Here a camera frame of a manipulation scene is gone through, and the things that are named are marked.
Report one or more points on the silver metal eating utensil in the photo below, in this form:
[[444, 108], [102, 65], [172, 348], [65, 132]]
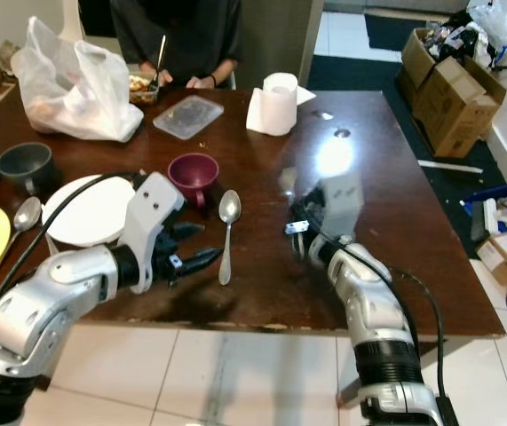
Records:
[[161, 58]]

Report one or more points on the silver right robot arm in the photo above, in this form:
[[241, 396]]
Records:
[[368, 302]]

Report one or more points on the person's left forearm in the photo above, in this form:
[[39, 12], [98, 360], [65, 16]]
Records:
[[226, 71]]

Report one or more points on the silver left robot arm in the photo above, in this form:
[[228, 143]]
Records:
[[40, 311]]

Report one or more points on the person's left hand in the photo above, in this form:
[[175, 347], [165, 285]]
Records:
[[201, 82]]

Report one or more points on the person's right hand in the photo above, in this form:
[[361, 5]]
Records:
[[146, 77]]

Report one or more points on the silver metal spoon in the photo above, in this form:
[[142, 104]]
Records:
[[27, 213], [230, 207]]

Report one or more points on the maroon cup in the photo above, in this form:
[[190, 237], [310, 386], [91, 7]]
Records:
[[193, 173]]

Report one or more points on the white round plate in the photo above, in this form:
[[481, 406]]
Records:
[[89, 222]]

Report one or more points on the white toilet paper roll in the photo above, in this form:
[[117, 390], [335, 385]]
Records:
[[275, 106]]

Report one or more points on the clear plastic container lid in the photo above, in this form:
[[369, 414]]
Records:
[[189, 117]]

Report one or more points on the black floor mat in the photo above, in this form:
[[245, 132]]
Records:
[[386, 31], [351, 73]]

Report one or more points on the white stick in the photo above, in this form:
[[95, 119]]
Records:
[[448, 166]]

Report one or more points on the dark wooden table leg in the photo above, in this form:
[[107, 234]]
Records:
[[349, 390]]

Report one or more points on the dark grey cup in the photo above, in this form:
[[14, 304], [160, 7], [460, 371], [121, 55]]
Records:
[[24, 164]]

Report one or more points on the grey door panel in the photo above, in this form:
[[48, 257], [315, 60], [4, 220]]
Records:
[[275, 35]]

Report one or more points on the blue plastic crate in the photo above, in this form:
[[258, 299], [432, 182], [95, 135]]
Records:
[[488, 193]]

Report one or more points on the white plastic bag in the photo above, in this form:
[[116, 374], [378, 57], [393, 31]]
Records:
[[75, 89]]

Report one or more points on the large brown cardboard box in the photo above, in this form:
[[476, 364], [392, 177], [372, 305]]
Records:
[[453, 106]]

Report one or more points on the brown cardboard parcel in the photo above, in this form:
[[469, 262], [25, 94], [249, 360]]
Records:
[[506, 257]]

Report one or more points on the person torso in dark shirt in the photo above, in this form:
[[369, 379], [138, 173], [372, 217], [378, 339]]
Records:
[[191, 31]]

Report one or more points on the dark crumpled wrappers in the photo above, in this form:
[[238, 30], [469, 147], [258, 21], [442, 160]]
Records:
[[453, 40]]

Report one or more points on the clear plastic rubbish bag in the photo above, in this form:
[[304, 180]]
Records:
[[493, 22]]

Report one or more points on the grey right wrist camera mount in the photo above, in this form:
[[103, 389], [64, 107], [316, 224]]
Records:
[[342, 204]]

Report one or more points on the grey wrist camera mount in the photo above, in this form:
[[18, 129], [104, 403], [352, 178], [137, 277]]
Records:
[[342, 204], [151, 209]]

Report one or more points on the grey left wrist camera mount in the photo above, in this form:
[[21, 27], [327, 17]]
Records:
[[151, 209]]

